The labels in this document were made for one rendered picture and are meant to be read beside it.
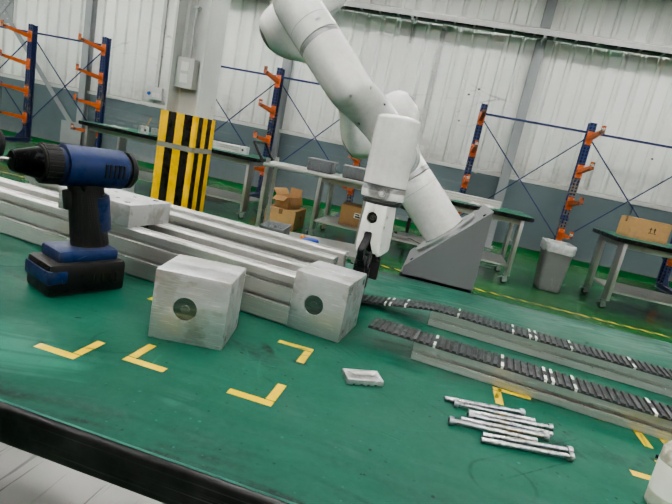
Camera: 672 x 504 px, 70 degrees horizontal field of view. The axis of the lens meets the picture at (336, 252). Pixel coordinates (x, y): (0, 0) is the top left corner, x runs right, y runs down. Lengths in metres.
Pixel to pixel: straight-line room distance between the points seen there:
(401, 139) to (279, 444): 0.59
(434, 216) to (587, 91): 7.52
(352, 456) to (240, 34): 9.24
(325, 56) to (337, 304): 0.47
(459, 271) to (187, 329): 0.82
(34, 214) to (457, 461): 0.86
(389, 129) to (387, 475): 0.60
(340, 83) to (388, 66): 7.78
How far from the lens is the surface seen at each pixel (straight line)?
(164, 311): 0.67
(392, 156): 0.90
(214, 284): 0.64
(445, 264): 1.31
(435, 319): 0.95
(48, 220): 1.05
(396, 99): 1.38
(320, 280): 0.74
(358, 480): 0.49
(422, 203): 1.35
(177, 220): 1.09
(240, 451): 0.49
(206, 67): 4.11
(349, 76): 0.95
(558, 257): 5.87
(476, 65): 8.62
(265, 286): 0.78
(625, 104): 8.89
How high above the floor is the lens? 1.07
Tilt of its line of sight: 12 degrees down
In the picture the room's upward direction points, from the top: 12 degrees clockwise
